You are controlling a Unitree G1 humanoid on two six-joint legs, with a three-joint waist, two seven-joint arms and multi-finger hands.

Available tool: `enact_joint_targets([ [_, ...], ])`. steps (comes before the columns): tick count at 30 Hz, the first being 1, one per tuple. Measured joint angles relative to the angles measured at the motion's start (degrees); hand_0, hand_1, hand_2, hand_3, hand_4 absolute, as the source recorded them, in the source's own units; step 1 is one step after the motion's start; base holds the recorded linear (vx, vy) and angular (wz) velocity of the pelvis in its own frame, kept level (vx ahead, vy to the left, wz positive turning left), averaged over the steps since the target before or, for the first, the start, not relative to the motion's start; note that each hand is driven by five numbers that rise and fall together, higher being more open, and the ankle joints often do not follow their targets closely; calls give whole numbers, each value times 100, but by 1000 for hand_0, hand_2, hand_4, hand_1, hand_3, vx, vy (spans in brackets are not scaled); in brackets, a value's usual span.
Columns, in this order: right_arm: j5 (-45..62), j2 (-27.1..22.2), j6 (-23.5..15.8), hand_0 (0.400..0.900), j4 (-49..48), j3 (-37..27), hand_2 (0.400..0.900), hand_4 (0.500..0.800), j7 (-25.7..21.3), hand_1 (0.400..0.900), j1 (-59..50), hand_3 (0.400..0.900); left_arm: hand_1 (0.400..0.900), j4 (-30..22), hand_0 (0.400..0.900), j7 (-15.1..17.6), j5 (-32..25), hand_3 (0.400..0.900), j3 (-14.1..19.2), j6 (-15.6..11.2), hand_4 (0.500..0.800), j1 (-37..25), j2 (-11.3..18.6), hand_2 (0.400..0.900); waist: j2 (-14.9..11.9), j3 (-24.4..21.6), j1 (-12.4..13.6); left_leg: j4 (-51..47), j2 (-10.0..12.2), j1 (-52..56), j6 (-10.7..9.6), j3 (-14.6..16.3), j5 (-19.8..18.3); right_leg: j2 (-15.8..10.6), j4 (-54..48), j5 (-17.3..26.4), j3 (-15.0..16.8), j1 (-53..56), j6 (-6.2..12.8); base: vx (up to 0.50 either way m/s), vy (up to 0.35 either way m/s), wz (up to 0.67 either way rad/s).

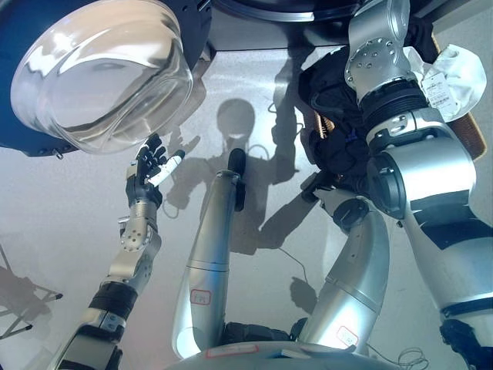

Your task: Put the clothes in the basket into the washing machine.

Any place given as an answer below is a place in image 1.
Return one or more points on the gray front-load washing machine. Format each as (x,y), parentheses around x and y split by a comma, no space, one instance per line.
(246,31)

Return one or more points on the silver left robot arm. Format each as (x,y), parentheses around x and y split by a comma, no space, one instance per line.
(131,246)

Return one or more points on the black folding stand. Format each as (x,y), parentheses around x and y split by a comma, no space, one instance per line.
(54,297)

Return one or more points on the brown wicker laundry basket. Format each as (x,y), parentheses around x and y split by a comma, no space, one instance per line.
(470,131)

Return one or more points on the silver left robot leg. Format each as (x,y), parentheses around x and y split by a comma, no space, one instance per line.
(208,250)

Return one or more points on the black garment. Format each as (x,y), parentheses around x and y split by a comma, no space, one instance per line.
(331,88)

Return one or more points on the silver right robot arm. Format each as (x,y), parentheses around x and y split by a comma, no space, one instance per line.
(423,173)

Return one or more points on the white paper price tag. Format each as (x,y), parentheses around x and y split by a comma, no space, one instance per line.
(437,90)

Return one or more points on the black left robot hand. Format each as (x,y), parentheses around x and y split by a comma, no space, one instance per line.
(144,181)

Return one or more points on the round glass washer door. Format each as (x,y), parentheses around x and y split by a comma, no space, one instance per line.
(100,77)

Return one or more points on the black left robot foot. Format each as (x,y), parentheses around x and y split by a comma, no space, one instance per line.
(235,162)

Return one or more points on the white garment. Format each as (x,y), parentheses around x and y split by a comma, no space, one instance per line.
(462,73)

